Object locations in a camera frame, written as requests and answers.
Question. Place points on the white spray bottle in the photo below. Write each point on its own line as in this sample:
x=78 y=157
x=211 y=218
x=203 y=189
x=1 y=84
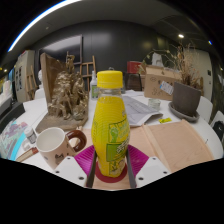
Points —
x=94 y=88

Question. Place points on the grey plant saucer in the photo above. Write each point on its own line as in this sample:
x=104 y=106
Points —
x=181 y=116

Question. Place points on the dark wall screen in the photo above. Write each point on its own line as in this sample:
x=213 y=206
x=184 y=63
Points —
x=63 y=46

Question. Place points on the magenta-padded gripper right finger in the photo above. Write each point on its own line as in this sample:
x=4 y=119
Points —
x=148 y=168

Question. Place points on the small yellow tag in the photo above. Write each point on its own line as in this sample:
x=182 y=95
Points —
x=165 y=120

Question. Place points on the yellow drink bottle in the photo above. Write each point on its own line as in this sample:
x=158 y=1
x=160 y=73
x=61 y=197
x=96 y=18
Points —
x=110 y=133

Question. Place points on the red box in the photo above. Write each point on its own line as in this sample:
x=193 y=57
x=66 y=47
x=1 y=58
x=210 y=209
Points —
x=134 y=67

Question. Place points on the small glass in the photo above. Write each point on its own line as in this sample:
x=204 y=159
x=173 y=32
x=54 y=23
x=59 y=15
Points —
x=154 y=104

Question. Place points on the round ceiling spotlight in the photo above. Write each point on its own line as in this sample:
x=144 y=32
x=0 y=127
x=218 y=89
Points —
x=181 y=35

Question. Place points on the grey pot with dried plant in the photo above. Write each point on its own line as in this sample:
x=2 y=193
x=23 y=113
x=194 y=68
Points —
x=186 y=98

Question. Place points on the brown figure sculpture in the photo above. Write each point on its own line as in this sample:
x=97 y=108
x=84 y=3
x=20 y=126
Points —
x=66 y=96

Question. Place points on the wooden easel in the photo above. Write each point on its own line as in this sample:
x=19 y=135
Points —
x=87 y=70
x=30 y=83

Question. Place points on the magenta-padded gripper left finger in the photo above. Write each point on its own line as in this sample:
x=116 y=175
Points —
x=75 y=168

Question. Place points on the white plaster bust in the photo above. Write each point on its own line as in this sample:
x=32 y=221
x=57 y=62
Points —
x=40 y=76

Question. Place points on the small white jar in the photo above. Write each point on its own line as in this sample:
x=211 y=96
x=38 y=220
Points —
x=30 y=135

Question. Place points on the white chair with black seat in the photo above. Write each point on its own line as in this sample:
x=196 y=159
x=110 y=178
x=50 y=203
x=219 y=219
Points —
x=218 y=126

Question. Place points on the black side table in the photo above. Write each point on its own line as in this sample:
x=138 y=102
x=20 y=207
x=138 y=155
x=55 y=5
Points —
x=133 y=81

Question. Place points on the beige cabinet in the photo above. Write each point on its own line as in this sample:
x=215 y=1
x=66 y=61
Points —
x=21 y=75

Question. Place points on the cardboard box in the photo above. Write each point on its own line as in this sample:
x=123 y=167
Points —
x=158 y=81

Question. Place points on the black flat boxes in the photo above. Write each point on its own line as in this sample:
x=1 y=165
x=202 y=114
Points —
x=10 y=115

